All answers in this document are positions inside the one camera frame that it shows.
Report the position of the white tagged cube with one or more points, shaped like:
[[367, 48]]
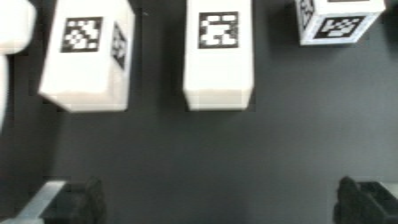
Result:
[[334, 20]]

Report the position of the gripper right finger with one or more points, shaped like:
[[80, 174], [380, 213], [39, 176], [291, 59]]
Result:
[[366, 204]]

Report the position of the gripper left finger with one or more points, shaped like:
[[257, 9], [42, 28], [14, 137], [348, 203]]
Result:
[[67, 203]]

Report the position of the white chair leg block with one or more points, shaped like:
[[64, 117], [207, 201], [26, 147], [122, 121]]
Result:
[[218, 55], [85, 72]]

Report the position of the white chair back frame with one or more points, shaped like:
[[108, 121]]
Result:
[[16, 28]]

